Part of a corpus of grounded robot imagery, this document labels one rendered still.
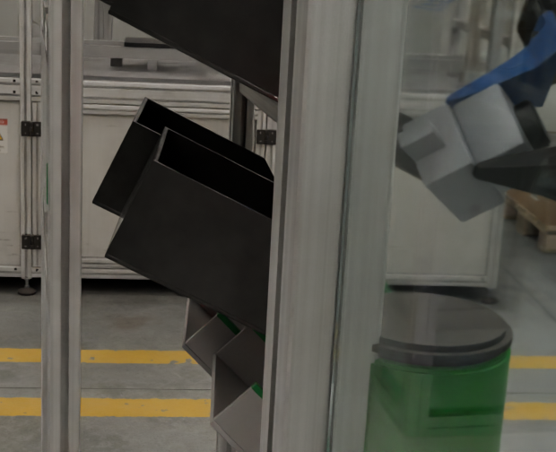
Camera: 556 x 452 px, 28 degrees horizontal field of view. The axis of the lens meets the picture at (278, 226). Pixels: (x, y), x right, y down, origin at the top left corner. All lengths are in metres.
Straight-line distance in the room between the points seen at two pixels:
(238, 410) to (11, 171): 3.94
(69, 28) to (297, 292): 0.40
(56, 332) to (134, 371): 3.29
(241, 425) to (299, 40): 0.54
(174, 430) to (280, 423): 3.26
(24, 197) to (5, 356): 0.81
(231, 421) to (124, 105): 3.83
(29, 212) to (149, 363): 0.97
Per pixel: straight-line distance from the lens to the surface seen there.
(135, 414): 3.67
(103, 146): 4.63
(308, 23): 0.28
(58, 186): 0.69
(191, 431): 3.56
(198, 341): 0.93
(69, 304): 0.71
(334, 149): 0.29
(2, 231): 4.76
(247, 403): 0.79
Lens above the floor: 1.52
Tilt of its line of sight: 15 degrees down
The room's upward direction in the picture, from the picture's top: 3 degrees clockwise
